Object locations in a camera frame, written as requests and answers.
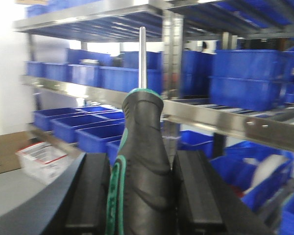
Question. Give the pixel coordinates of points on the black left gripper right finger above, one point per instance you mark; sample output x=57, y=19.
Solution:
x=197, y=210

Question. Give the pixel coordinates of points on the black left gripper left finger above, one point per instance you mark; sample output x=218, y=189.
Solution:
x=87, y=214

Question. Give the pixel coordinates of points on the green black screwdriver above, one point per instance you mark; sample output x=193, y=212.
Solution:
x=141, y=198

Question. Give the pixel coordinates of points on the brown cardboard box on floor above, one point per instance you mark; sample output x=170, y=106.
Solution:
x=9, y=145

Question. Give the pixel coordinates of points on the steel rack with blue bins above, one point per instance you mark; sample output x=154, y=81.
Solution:
x=224, y=103

